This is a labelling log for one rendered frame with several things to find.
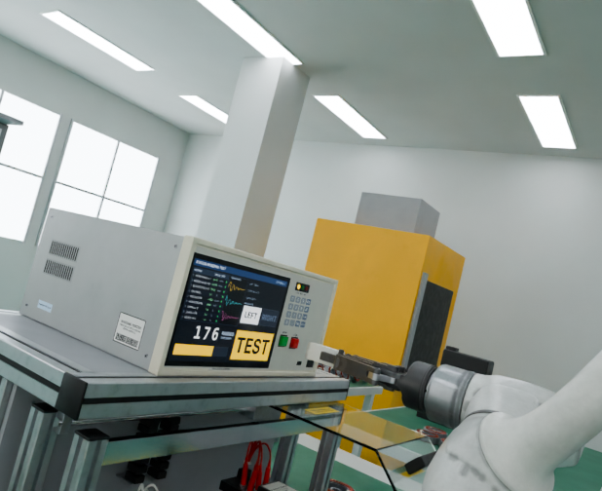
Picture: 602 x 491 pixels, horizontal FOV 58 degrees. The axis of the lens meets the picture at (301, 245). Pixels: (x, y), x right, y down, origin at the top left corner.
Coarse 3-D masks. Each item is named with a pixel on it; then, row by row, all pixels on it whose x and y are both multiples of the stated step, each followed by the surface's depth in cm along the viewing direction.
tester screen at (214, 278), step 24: (216, 264) 83; (192, 288) 80; (216, 288) 84; (240, 288) 88; (264, 288) 94; (192, 312) 80; (216, 312) 85; (240, 312) 89; (192, 360) 82; (216, 360) 86; (240, 360) 91; (264, 360) 97
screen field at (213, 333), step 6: (198, 324) 82; (198, 330) 82; (204, 330) 83; (210, 330) 84; (216, 330) 85; (192, 336) 81; (198, 336) 82; (204, 336) 83; (210, 336) 84; (216, 336) 86
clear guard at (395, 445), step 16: (304, 416) 97; (320, 416) 100; (336, 416) 103; (352, 416) 107; (368, 416) 111; (336, 432) 91; (352, 432) 94; (368, 432) 97; (384, 432) 100; (400, 432) 104; (416, 432) 107; (368, 448) 87; (384, 448) 89; (400, 448) 94; (416, 448) 99; (432, 448) 104; (384, 464) 86; (400, 464) 90; (400, 480) 87; (416, 480) 91
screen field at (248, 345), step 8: (240, 336) 90; (248, 336) 92; (256, 336) 94; (264, 336) 96; (272, 336) 98; (240, 344) 91; (248, 344) 92; (256, 344) 94; (264, 344) 96; (232, 352) 89; (240, 352) 91; (248, 352) 93; (256, 352) 95; (264, 352) 97
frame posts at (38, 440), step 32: (32, 416) 70; (288, 416) 121; (32, 448) 69; (96, 448) 65; (288, 448) 119; (320, 448) 115; (32, 480) 70; (64, 480) 65; (96, 480) 66; (320, 480) 114
